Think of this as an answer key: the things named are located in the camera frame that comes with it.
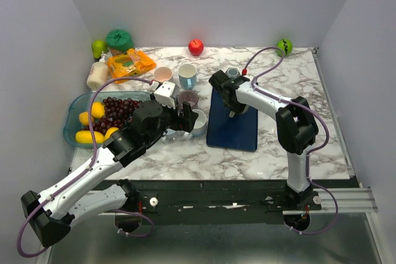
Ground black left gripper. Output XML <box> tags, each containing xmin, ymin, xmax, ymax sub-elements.
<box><xmin>144</xmin><ymin>93</ymin><xmax>198</xmax><ymax>147</ymax></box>

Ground dark grey-blue mug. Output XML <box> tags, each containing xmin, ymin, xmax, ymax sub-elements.
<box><xmin>225</xmin><ymin>67</ymin><xmax>241</xmax><ymax>79</ymax></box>

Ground blue mug white base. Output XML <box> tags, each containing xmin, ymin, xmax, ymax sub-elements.
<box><xmin>183</xmin><ymin>109</ymin><xmax>207</xmax><ymax>139</ymax></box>

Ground purple mug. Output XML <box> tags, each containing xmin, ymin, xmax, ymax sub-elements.
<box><xmin>177</xmin><ymin>90</ymin><xmax>199</xmax><ymax>111</ymax></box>

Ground light blue hexagonal mug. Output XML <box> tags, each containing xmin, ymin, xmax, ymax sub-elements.
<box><xmin>178</xmin><ymin>64</ymin><xmax>197</xmax><ymax>90</ymax></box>

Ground pink mug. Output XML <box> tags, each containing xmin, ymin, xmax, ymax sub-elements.
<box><xmin>153</xmin><ymin>67</ymin><xmax>173</xmax><ymax>82</ymax></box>

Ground light green mug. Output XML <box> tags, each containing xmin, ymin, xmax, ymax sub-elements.
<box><xmin>229</xmin><ymin>104</ymin><xmax>249</xmax><ymax>118</ymax></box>

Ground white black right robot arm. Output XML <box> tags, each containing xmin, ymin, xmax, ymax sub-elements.
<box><xmin>207</xmin><ymin>70</ymin><xmax>319</xmax><ymax>210</ymax></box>

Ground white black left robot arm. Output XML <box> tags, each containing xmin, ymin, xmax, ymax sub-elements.
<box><xmin>21</xmin><ymin>100</ymin><xmax>198</xmax><ymax>248</ymax></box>

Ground dark blue tray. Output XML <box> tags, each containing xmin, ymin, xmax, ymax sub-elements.
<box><xmin>206</xmin><ymin>89</ymin><xmax>258</xmax><ymax>152</ymax></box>

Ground red apple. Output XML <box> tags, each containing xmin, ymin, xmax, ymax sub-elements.
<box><xmin>187</xmin><ymin>39</ymin><xmax>204</xmax><ymax>56</ymax></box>

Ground green watermelon ball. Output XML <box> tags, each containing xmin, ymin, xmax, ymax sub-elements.
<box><xmin>276</xmin><ymin>38</ymin><xmax>293</xmax><ymax>57</ymax></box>

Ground dark purple grapes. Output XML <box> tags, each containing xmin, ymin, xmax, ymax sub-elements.
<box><xmin>92</xmin><ymin>96</ymin><xmax>142</xmax><ymax>135</ymax></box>

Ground orange snack bag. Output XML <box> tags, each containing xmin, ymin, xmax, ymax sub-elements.
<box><xmin>107</xmin><ymin>49</ymin><xmax>157</xmax><ymax>84</ymax></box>

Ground cream lotion bottle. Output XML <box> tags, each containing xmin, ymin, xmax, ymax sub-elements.
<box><xmin>87</xmin><ymin>53</ymin><xmax>109</xmax><ymax>90</ymax></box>

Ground green wrapped cup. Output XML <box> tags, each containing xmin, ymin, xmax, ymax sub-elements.
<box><xmin>105</xmin><ymin>29</ymin><xmax>135</xmax><ymax>56</ymax></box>

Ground clear blue plastic bowl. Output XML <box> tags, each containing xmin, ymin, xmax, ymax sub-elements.
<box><xmin>63</xmin><ymin>91</ymin><xmax>150</xmax><ymax>148</ymax></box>

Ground green pear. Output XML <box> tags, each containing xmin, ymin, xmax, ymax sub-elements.
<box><xmin>92</xmin><ymin>40</ymin><xmax>108</xmax><ymax>59</ymax></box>

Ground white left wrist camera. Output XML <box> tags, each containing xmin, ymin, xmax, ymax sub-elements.
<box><xmin>153</xmin><ymin>81</ymin><xmax>179</xmax><ymax>109</ymax></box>

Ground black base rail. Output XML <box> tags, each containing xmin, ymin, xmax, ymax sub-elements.
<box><xmin>63</xmin><ymin>179</ymin><xmax>359</xmax><ymax>226</ymax></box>

